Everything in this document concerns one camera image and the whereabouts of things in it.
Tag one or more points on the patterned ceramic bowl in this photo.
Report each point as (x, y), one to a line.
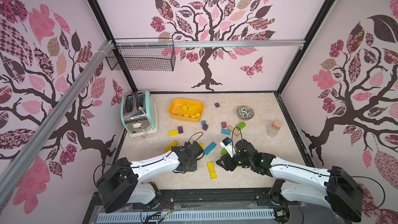
(245, 112)

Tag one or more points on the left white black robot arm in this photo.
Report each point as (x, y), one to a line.
(127, 182)

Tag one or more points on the yellow long front block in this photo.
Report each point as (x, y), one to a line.
(211, 169)

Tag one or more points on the teal long block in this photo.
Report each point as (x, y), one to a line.
(210, 148)

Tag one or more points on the teal block far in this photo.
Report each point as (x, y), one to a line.
(226, 131)

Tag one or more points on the black base frame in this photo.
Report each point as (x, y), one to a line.
(225, 199)

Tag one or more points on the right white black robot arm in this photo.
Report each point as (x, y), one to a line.
(332, 188)

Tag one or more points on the black wire basket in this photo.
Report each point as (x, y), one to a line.
(143, 54)

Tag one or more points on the white slotted cable duct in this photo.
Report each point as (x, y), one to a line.
(196, 216)

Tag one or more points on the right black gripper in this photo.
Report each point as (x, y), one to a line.
(229, 160)

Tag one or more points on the aluminium rail back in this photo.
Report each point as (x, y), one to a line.
(211, 44)

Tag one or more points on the green block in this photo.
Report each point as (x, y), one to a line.
(240, 126)
(223, 152)

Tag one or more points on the purple cube left block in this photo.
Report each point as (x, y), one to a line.
(180, 129)

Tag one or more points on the green block centre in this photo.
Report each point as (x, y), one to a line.
(223, 152)

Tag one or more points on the wooden beige far block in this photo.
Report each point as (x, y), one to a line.
(234, 130)

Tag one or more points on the green block far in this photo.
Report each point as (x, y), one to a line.
(240, 126)

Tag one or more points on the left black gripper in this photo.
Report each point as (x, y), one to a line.
(193, 169)

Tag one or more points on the mint chrome toaster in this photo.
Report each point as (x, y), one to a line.
(139, 114)

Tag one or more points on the yellow plastic tray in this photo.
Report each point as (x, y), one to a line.
(176, 107)

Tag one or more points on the long yellow diagonal block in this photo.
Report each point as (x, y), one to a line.
(169, 148)

